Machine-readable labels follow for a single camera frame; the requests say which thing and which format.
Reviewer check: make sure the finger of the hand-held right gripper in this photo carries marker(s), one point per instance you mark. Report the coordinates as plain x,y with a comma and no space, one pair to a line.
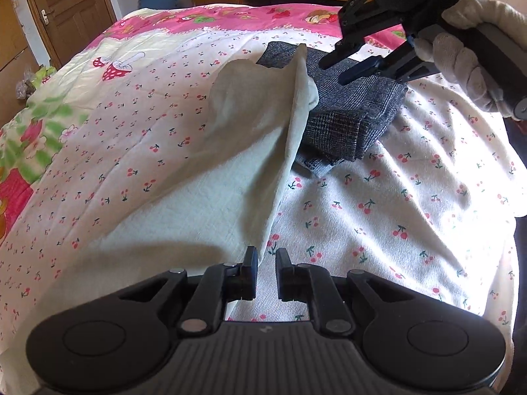
352,20
362,70

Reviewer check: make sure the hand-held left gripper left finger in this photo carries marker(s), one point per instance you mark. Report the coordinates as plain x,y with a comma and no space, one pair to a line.
249,273

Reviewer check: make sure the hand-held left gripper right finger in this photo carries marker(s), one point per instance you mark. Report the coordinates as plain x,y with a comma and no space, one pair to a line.
284,273

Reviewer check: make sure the grey plaid pants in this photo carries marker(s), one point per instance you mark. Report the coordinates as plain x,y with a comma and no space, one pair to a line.
354,103

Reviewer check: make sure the cream pants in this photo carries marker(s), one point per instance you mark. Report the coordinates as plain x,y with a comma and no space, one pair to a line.
243,144

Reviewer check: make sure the person's right hand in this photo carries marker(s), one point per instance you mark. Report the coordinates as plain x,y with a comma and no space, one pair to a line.
457,61

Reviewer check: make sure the cherry printed blanket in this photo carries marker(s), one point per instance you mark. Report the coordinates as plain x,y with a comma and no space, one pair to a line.
370,214

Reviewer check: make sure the wooden door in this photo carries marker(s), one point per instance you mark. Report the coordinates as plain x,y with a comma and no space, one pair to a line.
70,4

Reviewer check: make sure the green plastic bag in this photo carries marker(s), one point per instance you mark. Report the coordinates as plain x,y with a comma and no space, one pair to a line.
43,76

